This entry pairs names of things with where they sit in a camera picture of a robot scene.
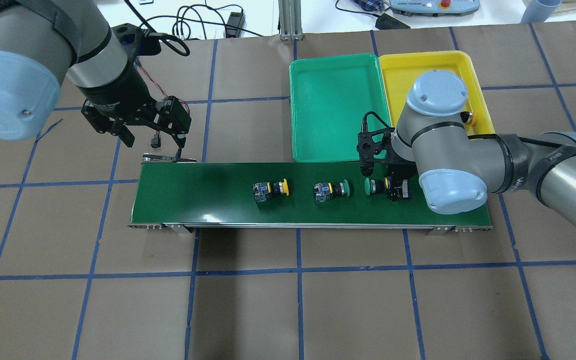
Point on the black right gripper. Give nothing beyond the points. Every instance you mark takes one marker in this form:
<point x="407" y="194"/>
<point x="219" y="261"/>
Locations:
<point x="398" y="188"/>

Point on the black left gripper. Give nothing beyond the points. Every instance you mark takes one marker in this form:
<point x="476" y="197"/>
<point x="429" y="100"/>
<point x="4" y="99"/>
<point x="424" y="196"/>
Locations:
<point x="117" y="92"/>

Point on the green push button switch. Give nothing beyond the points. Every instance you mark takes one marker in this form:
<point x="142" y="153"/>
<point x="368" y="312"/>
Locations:
<point x="374" y="186"/>

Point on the yellow push button switch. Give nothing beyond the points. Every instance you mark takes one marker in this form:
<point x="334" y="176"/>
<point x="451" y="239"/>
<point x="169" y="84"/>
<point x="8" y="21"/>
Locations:
<point x="265" y="191"/>

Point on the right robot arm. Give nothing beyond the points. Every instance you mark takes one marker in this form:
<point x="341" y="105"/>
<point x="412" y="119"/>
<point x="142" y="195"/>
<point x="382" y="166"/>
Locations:
<point x="457" y="172"/>

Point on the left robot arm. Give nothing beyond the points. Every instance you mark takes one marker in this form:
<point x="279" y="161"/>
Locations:
<point x="43" y="42"/>

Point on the green conveyor belt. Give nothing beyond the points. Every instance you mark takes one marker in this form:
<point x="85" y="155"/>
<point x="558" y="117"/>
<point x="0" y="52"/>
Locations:
<point x="183" y="195"/>

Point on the green plastic tray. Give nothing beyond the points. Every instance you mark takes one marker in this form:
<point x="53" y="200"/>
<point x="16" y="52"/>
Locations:
<point x="329" y="97"/>

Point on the yellow plastic tray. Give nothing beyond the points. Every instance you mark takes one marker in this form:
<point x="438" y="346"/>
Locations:
<point x="437" y="83"/>

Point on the black power adapter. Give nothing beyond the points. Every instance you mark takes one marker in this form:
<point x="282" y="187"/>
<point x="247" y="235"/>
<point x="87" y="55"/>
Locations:
<point x="235" y="25"/>

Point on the teach pendant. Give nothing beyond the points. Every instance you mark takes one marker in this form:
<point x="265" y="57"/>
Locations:
<point x="434" y="8"/>

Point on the black inline cable switch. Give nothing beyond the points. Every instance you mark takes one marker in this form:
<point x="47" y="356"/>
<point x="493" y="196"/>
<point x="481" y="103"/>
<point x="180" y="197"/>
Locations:
<point x="156" y="141"/>

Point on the aluminium frame post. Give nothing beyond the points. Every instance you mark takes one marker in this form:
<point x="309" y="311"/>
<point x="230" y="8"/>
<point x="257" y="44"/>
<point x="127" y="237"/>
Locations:
<point x="290" y="20"/>

